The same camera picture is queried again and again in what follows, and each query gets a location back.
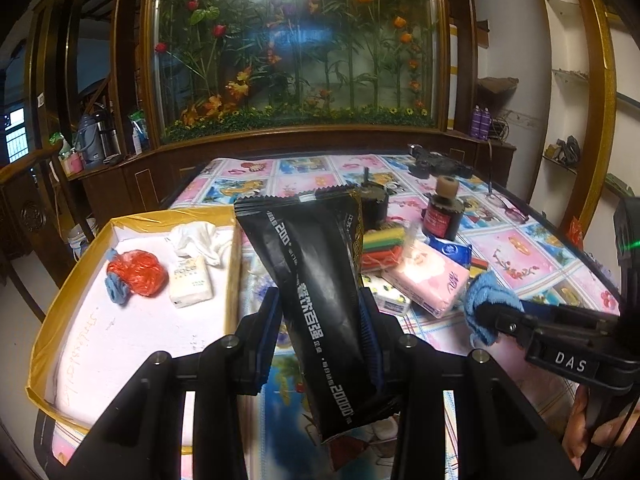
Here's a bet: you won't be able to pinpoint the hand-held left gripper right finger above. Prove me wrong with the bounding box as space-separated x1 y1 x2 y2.
357 290 596 480

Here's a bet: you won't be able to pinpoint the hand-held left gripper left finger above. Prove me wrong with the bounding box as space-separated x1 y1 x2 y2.
75 287 283 480

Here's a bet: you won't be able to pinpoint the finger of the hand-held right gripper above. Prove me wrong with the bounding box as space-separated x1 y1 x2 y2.
474 302 543 356
520 300 622 323

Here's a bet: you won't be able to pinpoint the blue knitted cloth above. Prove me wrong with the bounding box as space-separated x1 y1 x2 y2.
462 272 525 347

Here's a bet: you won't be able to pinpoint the lemon print tissue pack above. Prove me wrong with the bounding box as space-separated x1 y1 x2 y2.
361 274 413 316

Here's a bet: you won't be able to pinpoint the black foil packet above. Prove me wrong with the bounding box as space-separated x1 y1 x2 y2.
234 184 403 445

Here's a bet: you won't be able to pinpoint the pink tissue pack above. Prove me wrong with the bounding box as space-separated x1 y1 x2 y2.
382 240 472 318

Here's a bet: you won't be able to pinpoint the small white tissue pack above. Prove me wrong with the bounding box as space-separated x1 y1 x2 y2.
167 255 215 309

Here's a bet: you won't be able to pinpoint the blue cotton print tissue pack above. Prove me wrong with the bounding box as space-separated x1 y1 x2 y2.
427 236 473 268

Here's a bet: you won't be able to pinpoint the multicolour sponge cloth pack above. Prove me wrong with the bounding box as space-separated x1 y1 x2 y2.
361 225 410 273

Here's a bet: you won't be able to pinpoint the white cloth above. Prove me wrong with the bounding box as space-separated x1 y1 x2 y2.
167 221 236 267

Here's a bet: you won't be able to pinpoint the orange plastic bag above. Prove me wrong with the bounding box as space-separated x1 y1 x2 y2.
107 249 170 300

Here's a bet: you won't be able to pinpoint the yellow cardboard box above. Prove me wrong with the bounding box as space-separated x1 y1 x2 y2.
25 205 246 456

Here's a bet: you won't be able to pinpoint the small blue knitted sock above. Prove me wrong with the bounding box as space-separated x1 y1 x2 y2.
105 247 132 305

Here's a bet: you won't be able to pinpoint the person's right hand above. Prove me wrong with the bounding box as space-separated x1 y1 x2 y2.
567 387 640 471

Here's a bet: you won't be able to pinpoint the red paper packet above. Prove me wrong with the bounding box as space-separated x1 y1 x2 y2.
567 215 586 249

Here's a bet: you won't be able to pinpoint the eyeglasses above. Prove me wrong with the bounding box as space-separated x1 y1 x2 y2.
485 191 530 226

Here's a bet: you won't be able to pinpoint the black jar with cork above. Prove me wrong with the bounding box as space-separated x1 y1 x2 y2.
421 175 468 242

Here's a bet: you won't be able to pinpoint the black jar with stick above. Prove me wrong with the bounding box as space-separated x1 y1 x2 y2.
357 167 391 231

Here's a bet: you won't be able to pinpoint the black plastic device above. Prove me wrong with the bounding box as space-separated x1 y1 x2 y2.
407 143 474 179

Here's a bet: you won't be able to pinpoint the wooden cabinet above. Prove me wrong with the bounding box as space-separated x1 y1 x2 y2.
65 127 518 221

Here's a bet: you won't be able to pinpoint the white bucket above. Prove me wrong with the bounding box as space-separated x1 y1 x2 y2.
65 217 98 261

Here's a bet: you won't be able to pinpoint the white blue bottle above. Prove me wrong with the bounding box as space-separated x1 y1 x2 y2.
127 110 151 156

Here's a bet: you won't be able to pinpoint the brown wooden shelf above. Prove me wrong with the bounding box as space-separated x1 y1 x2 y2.
477 76 519 94

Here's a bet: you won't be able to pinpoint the steel flask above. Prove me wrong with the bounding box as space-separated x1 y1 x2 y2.
102 110 122 158

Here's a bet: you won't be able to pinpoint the blue thermos jug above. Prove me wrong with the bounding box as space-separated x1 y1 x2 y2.
75 105 108 170

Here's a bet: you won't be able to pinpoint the glass flower display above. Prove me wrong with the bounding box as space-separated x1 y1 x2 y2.
137 0 453 143

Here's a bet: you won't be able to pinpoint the green packet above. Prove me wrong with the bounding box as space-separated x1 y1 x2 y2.
50 131 74 158

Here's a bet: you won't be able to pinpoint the wooden chair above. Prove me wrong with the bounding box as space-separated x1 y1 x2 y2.
0 140 98 323

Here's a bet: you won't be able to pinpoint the barred window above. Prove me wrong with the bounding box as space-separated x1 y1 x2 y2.
0 107 28 163

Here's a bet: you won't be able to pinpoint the dark cable bundle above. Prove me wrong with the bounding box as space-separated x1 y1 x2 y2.
490 114 512 142

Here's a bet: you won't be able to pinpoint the gold arch frame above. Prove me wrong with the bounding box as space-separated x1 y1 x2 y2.
565 0 640 221

